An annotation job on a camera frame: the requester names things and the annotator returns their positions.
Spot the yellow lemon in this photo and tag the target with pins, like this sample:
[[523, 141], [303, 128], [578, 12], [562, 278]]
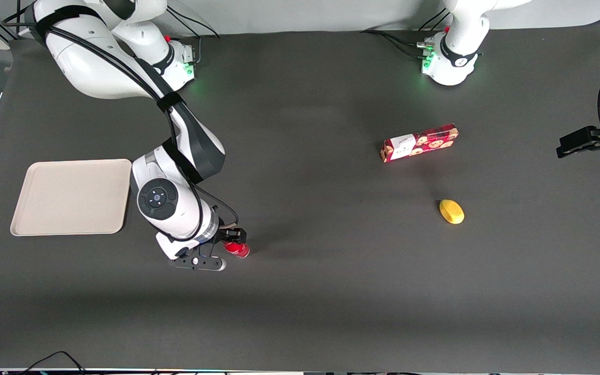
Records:
[[451, 211]]

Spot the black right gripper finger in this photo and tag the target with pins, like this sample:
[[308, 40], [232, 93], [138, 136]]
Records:
[[241, 236], [229, 237]]

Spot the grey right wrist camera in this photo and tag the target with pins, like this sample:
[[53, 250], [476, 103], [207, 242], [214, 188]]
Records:
[[201, 263]]

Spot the dark grey table mat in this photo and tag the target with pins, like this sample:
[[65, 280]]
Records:
[[331, 312]]

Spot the beige rectangular plastic tray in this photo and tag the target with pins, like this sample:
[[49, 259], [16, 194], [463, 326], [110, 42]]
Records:
[[71, 198]]

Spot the red coke bottle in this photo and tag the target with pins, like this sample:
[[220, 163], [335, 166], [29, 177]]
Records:
[[238, 250]]

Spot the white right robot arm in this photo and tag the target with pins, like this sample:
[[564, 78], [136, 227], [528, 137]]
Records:
[[97, 62]]

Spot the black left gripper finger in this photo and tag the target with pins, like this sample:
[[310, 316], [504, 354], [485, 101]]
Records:
[[578, 141]]

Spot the red cookie box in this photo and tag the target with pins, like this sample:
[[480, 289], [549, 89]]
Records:
[[419, 143]]

